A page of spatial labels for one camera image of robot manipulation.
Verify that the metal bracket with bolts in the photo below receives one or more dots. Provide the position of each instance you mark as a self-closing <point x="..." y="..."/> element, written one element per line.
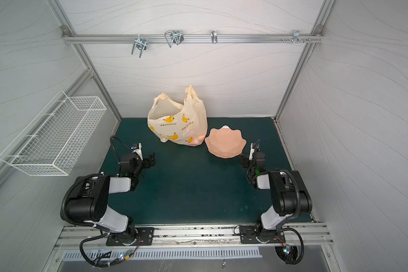
<point x="296" y="38"/>

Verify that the white ventilation grille strip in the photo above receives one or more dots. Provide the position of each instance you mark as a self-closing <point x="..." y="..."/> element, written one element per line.
<point x="212" y="253"/>

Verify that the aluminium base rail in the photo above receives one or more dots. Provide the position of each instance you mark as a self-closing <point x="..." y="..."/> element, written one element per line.
<point x="196" y="235"/>

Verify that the black round fan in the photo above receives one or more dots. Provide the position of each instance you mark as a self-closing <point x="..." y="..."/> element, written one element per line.
<point x="290" y="255"/>

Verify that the pink wavy fruit bowl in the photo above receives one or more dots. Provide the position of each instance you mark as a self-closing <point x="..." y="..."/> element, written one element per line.
<point x="225" y="143"/>

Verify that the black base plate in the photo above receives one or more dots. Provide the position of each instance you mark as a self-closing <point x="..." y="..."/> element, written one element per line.
<point x="140" y="235"/>
<point x="248" y="234"/>

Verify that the aluminium top crossbar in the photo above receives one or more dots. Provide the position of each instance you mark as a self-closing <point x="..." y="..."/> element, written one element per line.
<point x="188" y="39"/>

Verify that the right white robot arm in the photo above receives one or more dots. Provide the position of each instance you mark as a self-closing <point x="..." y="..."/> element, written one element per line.
<point x="289" y="195"/>

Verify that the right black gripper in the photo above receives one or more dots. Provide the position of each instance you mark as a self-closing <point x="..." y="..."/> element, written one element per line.
<point x="246" y="160"/>

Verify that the metal u-bolt clamp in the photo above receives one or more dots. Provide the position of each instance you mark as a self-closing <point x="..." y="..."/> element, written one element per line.
<point x="174" y="37"/>
<point x="139" y="45"/>

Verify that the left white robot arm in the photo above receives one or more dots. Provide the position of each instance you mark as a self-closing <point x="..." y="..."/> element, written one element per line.
<point x="86" y="202"/>

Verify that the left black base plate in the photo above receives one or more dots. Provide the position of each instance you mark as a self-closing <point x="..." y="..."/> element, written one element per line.
<point x="140" y="235"/>

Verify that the white wire basket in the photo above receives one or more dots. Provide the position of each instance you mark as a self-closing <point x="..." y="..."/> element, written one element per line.
<point x="52" y="142"/>

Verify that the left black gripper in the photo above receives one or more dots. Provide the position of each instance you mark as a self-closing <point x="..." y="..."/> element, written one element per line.
<point x="147" y="164"/>

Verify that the cream banana-print plastic bag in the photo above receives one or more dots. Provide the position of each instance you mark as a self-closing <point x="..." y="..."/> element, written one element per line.
<point x="181" y="123"/>

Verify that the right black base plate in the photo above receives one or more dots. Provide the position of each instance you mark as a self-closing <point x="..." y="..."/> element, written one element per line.
<point x="248" y="234"/>

